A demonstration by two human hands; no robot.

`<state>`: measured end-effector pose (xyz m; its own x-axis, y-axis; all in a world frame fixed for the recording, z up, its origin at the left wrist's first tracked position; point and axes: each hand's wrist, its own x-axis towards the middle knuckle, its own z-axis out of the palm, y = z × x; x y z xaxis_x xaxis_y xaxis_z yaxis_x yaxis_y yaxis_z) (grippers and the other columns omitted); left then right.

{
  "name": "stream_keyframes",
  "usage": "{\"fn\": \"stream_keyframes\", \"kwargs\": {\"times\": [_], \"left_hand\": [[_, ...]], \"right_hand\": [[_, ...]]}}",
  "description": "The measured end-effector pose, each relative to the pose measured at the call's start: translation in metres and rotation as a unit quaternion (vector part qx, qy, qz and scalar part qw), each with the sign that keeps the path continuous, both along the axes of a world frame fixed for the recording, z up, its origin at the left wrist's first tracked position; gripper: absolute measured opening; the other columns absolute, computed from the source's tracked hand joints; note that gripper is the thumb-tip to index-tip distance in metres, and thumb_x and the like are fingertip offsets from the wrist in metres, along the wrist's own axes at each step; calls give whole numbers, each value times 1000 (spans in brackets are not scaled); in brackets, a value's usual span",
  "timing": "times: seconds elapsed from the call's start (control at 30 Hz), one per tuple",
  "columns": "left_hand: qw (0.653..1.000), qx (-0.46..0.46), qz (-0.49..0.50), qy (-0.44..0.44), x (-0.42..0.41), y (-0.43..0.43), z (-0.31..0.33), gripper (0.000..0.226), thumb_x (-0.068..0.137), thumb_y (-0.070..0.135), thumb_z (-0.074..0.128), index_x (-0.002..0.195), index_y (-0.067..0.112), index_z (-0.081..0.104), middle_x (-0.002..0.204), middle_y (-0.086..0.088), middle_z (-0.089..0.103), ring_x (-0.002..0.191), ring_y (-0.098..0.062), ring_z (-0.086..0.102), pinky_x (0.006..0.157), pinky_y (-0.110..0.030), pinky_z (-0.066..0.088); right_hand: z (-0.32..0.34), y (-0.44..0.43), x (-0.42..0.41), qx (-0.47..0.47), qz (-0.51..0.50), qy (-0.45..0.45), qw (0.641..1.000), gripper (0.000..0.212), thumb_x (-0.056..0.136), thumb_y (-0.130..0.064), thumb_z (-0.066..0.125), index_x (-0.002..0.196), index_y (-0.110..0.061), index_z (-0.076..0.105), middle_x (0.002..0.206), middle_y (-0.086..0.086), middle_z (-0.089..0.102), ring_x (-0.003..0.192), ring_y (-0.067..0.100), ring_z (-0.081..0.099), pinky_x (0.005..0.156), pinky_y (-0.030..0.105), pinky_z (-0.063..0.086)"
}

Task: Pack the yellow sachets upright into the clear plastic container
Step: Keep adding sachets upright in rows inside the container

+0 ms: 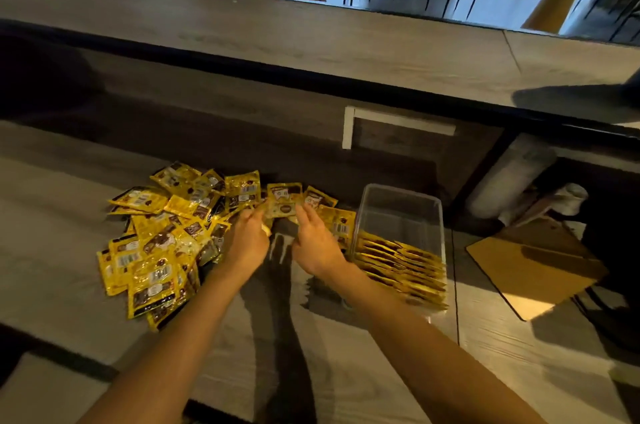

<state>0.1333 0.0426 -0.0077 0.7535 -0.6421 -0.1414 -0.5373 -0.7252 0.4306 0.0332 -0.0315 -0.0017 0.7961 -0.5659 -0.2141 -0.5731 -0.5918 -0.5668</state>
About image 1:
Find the person's right hand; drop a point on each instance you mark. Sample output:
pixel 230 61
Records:
pixel 317 248

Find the person's left hand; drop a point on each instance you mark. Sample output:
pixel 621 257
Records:
pixel 245 243

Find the person's right thumb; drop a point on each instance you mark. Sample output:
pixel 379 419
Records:
pixel 300 212

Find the person's left thumb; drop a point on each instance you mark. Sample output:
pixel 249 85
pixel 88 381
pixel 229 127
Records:
pixel 266 229

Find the yellow snack packet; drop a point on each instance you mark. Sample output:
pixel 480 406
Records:
pixel 284 198

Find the person's left forearm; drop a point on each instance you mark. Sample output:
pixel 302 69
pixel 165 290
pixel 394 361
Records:
pixel 170 353

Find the person's right forearm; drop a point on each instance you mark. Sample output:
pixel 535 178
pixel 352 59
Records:
pixel 420 353

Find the clear plastic container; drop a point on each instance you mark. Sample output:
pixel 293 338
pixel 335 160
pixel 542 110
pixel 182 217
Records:
pixel 400 213

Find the pile of yellow packets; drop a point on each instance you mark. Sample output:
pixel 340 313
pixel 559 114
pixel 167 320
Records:
pixel 160 248

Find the row of yellow packets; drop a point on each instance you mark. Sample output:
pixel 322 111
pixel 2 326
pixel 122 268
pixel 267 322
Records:
pixel 405 268

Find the white paper roll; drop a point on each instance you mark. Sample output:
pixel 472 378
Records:
pixel 510 173

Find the brown cardboard sheet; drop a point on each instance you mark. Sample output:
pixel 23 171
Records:
pixel 535 263

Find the white crumpled cloth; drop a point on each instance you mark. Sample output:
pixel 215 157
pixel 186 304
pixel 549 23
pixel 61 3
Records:
pixel 570 198

